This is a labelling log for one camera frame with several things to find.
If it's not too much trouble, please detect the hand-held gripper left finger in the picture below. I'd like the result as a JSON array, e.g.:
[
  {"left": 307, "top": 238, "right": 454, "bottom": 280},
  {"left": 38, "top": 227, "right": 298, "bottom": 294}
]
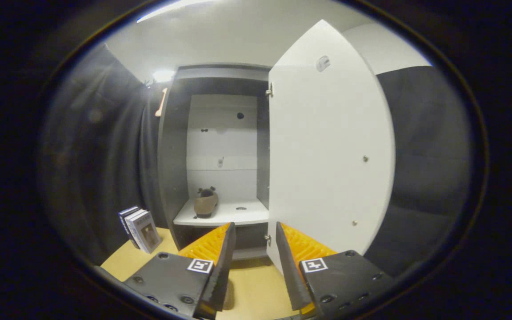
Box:
[{"left": 123, "top": 221, "right": 237, "bottom": 320}]

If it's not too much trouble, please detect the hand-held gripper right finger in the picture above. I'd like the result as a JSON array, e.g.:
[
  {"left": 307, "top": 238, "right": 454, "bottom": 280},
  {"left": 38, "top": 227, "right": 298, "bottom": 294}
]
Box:
[{"left": 275, "top": 221, "right": 395, "bottom": 318}]

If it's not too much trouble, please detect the brown fuzzy shoe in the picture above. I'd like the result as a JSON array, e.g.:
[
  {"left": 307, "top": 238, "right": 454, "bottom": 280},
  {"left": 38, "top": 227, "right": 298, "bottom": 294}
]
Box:
[{"left": 193, "top": 187, "right": 219, "bottom": 219}]

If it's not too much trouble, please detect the beige shoe cabinet door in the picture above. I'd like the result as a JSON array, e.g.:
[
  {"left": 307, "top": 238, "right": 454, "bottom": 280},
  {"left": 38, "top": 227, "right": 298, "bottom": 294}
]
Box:
[{"left": 266, "top": 19, "right": 396, "bottom": 274}]

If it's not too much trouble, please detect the grey shoe cabinet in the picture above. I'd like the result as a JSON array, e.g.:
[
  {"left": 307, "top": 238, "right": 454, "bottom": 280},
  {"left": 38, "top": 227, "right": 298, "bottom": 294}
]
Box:
[{"left": 157, "top": 64, "right": 271, "bottom": 260}]

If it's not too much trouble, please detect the grey cover book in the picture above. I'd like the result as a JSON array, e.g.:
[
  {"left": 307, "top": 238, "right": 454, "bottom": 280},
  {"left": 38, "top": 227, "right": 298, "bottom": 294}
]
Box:
[{"left": 131, "top": 211, "right": 162, "bottom": 254}]

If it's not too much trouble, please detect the white cover book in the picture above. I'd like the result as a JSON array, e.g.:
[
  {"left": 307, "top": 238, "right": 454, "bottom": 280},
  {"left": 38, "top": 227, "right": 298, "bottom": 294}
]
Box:
[{"left": 124, "top": 208, "right": 148, "bottom": 249}]

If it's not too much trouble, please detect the dark cover book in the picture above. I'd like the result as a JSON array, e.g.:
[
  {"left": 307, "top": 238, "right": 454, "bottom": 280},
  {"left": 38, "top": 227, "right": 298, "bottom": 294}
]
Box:
[{"left": 118, "top": 206, "right": 140, "bottom": 240}]

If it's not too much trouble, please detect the black backdrop cloth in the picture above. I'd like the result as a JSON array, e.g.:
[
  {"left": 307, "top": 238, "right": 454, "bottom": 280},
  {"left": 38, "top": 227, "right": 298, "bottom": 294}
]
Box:
[{"left": 38, "top": 42, "right": 476, "bottom": 278}]

